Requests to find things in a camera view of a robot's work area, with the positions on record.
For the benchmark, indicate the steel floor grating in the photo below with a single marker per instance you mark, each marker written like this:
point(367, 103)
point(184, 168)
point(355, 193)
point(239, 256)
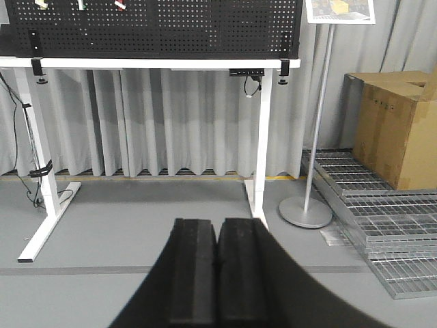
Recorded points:
point(407, 271)
point(372, 212)

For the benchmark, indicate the upper steel floor grating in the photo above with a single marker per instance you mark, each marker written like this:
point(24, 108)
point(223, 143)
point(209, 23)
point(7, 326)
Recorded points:
point(372, 212)

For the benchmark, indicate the black desk control box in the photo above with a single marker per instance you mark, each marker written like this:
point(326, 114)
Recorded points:
point(246, 72)

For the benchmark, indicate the black pegboard clamp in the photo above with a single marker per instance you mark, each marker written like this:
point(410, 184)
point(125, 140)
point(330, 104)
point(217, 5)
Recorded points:
point(285, 61)
point(36, 47)

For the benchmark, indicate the lower steel floor grating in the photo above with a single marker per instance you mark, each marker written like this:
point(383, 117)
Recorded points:
point(407, 271)

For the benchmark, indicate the green toggle switch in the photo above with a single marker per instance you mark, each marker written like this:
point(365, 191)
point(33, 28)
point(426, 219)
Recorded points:
point(81, 5)

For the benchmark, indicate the black left pegboard clamp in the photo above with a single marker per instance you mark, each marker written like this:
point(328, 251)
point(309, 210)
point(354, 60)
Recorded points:
point(36, 47)

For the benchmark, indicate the red toggle switch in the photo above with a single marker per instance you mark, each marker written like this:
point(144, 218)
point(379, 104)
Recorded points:
point(120, 4)

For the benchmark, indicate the yellow toggle switch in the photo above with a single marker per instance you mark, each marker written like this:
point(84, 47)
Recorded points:
point(42, 4)

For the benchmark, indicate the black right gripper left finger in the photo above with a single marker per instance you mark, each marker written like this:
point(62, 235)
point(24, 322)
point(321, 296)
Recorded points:
point(179, 290)

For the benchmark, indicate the black perforated pegboard panel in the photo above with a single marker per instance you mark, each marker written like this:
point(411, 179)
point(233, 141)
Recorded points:
point(154, 29)

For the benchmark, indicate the black right pegboard clamp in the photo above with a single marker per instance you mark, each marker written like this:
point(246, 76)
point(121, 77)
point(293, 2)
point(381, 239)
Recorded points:
point(285, 61)

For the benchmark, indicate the brown cardboard box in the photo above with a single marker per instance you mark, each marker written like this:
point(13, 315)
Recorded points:
point(396, 132)

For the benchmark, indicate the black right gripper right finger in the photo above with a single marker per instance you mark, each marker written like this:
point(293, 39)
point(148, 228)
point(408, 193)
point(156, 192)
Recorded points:
point(261, 285)

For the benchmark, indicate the grey curtain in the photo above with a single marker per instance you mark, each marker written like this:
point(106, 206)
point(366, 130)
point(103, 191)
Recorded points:
point(134, 120)

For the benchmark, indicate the grey sign stand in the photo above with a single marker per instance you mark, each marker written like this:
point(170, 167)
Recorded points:
point(305, 211)

